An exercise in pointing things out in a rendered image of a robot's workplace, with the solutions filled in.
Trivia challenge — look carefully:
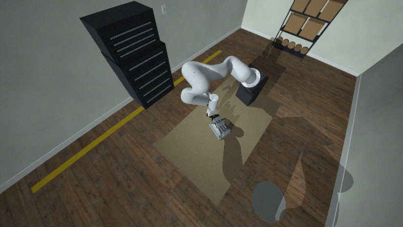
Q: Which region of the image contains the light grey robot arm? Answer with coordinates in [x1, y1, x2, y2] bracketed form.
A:
[181, 56, 261, 111]

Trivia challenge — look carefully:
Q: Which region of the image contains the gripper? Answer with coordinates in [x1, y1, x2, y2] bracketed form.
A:
[206, 108, 217, 118]

